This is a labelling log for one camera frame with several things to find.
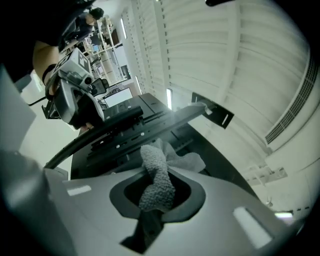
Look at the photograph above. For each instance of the long ceiling light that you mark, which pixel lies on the long ceiling light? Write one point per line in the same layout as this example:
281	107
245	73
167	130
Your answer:
137	82
123	28
169	98

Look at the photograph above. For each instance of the person's left forearm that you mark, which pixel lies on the person's left forearm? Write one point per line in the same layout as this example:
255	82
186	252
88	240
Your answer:
43	57

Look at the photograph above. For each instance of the grey cloth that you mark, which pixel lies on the grey cloth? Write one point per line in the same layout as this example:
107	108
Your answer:
157	180

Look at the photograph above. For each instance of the black wristband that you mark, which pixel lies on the black wristband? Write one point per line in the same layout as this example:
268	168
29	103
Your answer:
47	73

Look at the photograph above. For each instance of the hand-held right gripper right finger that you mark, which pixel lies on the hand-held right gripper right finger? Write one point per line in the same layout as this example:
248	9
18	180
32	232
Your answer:
225	225

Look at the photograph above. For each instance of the black television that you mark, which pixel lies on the black television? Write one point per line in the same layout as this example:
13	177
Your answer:
220	160

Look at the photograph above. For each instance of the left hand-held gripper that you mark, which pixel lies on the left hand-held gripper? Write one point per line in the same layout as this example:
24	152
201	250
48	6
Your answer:
75	65

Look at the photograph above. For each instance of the black TV stand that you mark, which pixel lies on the black TV stand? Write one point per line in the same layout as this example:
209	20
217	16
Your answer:
220	117

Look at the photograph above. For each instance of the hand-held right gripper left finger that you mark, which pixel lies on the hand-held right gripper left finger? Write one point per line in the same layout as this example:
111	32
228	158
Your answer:
87	212

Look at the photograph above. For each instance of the white shelving unit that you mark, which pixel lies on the white shelving unit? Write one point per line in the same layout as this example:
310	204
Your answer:
107	50

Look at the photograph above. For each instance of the person's left hand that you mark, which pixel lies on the person's left hand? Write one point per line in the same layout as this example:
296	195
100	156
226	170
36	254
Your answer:
86	126

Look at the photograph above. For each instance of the black t-shirt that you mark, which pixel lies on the black t-shirt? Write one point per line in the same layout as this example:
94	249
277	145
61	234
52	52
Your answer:
50	30

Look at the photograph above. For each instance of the long white ceiling vent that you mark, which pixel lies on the long white ceiling vent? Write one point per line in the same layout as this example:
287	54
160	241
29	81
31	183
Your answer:
292	105

